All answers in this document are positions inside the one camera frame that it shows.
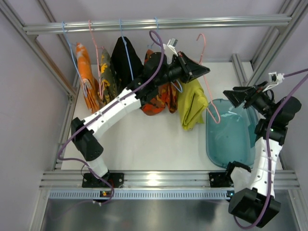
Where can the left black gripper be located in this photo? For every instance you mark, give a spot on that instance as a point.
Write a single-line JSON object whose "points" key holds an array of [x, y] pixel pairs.
{"points": [[184, 68]]}

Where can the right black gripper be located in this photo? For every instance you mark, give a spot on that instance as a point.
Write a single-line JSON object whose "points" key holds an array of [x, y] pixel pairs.
{"points": [[250, 95]]}

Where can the pink wire hanger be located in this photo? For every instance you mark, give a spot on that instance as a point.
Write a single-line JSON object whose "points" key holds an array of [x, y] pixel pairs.
{"points": [[207, 84], [97, 60]]}

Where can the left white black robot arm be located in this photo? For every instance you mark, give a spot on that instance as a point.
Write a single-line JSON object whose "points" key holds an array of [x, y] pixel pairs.
{"points": [[156, 72]]}

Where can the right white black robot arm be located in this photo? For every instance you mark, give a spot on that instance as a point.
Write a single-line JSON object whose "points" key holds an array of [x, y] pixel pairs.
{"points": [[254, 199]]}

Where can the orange red camouflage trousers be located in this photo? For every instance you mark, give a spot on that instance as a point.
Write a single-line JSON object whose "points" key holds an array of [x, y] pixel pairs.
{"points": [[167, 97]]}

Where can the black trousers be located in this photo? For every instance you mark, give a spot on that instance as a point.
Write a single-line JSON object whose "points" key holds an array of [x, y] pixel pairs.
{"points": [[119, 60]]}

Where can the blue hanger with black trousers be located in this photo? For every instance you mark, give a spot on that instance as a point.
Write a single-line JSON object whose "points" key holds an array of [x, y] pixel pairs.
{"points": [[126, 49]]}

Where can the green yellow camouflage trousers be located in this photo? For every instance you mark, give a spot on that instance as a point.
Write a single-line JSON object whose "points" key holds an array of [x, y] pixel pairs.
{"points": [[109, 81]]}

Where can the orange white trousers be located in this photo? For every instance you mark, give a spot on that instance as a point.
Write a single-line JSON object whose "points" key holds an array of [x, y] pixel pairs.
{"points": [[88, 82]]}

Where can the teal transparent plastic bin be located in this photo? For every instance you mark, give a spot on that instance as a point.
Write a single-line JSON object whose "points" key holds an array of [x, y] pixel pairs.
{"points": [[230, 133]]}

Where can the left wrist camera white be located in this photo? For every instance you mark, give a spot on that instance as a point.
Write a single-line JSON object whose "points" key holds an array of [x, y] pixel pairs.
{"points": [[169, 49]]}

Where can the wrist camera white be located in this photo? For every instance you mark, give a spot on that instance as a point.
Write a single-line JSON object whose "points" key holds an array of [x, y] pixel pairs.
{"points": [[274, 80], [169, 49]]}

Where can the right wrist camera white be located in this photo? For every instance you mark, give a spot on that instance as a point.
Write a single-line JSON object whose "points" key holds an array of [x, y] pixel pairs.
{"points": [[274, 80]]}

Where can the aluminium frame right post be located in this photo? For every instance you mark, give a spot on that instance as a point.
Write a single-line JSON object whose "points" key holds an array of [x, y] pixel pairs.
{"points": [[272, 44]]}

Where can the aluminium frame post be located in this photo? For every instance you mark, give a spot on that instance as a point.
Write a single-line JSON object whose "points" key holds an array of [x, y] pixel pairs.
{"points": [[36, 100], [272, 44]]}

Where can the aluminium hanging rail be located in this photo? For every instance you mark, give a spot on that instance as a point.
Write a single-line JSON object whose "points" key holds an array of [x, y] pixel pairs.
{"points": [[160, 24]]}

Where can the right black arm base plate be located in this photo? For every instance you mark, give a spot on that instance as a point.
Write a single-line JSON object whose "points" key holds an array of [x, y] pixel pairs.
{"points": [[220, 180]]}

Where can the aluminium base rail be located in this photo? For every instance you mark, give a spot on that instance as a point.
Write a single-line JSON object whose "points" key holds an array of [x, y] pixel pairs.
{"points": [[133, 179]]}

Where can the blue wire hanger leftmost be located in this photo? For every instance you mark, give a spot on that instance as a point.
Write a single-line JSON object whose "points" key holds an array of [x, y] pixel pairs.
{"points": [[70, 45]]}

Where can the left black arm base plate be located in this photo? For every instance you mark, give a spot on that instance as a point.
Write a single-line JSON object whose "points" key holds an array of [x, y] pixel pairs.
{"points": [[116, 180]]}

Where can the aluminium frame left post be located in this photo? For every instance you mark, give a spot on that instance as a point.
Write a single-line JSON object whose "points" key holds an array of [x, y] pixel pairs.
{"points": [[36, 100]]}

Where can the grey slotted cable duct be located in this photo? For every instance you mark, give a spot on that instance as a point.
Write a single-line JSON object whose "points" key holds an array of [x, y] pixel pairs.
{"points": [[143, 194]]}

